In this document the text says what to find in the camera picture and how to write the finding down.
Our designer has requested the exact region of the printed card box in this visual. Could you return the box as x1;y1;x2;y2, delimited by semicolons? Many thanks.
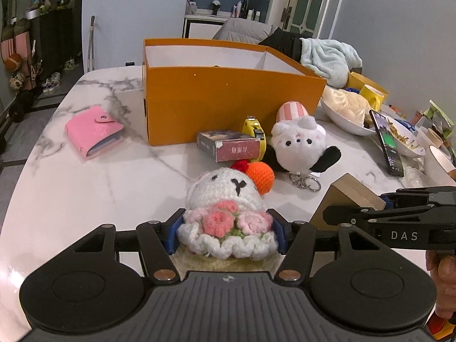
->
197;130;261;164

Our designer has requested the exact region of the basketball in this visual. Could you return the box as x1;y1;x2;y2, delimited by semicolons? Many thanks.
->
4;53;23;72

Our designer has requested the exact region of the small brown cardboard box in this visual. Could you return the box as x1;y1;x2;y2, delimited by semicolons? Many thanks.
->
309;173;387;229

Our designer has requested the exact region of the orange crochet ball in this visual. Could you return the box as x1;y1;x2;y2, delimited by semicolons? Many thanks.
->
246;162;276;195

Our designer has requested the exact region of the white plush with striped hat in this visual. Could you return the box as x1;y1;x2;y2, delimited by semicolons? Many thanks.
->
264;101;343;174

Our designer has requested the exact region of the metal keyring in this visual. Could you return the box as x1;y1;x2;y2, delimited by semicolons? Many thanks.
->
289;171;322;194

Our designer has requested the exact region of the grey cushion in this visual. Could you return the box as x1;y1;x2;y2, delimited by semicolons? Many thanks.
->
212;17;283;45

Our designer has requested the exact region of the black jacket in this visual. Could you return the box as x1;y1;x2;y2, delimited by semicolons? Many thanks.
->
258;28;304;68

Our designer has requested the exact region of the yellow mug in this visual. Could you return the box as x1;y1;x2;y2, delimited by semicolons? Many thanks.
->
358;84;386;112

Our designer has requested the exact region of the yellow tape measure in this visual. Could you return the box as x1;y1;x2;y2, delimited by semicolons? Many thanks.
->
241;116;268;161

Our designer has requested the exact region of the orange cardboard box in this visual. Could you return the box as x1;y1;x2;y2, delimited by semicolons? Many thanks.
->
142;38;327;146

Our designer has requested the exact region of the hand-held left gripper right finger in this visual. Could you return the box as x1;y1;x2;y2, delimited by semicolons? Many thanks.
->
266;209;380;283

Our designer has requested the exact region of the yellow box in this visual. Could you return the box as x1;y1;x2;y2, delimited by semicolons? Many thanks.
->
346;72;390;97

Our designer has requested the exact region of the person's right hand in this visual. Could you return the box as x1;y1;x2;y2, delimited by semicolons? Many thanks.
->
426;250;456;320

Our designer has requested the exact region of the glass panel door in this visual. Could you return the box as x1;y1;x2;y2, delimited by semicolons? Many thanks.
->
284;0;337;35

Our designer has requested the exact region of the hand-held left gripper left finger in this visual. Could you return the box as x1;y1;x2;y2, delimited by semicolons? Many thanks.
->
76;208;186;286

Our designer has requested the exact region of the white vanity counter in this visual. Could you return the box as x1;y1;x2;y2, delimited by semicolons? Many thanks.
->
183;7;232;38

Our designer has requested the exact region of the white bowl with plastic bag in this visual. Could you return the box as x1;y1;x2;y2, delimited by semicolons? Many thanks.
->
320;86;377;137

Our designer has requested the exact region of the light blue towel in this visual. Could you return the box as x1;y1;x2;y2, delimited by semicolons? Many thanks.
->
298;37;364;88

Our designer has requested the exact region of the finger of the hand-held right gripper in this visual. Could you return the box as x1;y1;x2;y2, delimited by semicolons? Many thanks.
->
379;186;456;209
322;205;434;227

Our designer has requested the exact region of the white crochet bunny doll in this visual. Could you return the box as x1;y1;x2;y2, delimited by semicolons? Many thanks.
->
177;168;279;261

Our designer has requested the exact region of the white plate with food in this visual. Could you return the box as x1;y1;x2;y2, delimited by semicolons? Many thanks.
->
384;115;427;158

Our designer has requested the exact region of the pink bag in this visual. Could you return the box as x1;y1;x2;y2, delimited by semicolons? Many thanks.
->
0;28;32;62

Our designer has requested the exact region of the black cabinet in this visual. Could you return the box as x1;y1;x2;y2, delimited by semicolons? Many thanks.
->
38;6;83;80

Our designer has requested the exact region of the black smartphone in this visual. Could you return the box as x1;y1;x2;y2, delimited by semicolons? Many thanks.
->
369;109;405;178

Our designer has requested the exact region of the pink card wallet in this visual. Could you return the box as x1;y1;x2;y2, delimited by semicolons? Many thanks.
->
65;105;125;161

